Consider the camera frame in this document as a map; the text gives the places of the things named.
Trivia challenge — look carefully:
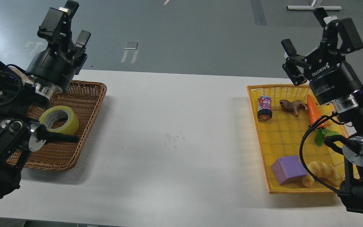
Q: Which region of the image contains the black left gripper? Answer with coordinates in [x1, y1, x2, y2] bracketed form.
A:
[25, 0, 91, 93]

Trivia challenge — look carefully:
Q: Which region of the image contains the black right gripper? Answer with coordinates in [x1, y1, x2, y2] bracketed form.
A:
[281, 7, 363, 104]

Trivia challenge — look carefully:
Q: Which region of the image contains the yellow tape roll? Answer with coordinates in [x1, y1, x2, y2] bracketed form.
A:
[39, 105, 79, 135]

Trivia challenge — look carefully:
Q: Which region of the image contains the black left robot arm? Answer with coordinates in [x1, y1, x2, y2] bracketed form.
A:
[0, 0, 91, 199]

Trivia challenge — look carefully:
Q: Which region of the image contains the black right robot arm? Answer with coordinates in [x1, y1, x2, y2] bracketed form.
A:
[281, 7, 363, 214]

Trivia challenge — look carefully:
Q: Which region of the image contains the white stand base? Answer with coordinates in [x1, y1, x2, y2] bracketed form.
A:
[286, 0, 342, 11]

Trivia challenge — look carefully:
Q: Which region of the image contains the brown wicker basket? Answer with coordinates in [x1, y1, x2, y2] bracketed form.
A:
[25, 80, 107, 172]

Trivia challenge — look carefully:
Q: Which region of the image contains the brown toy lion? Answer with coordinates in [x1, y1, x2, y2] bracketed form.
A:
[279, 99, 308, 118]

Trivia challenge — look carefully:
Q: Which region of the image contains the orange toy carrot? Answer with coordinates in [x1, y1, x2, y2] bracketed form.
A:
[307, 95, 338, 147]

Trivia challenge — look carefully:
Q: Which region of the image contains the yellow plastic basket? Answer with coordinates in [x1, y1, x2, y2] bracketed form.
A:
[247, 84, 345, 194]

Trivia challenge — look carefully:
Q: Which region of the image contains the small drink can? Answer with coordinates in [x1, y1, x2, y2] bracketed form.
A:
[257, 96, 273, 121]

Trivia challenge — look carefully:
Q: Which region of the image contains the purple foam block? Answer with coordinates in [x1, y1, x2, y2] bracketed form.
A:
[271, 155, 308, 185]

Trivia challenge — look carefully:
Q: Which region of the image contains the toy croissant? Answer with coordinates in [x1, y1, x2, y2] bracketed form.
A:
[301, 161, 344, 188]

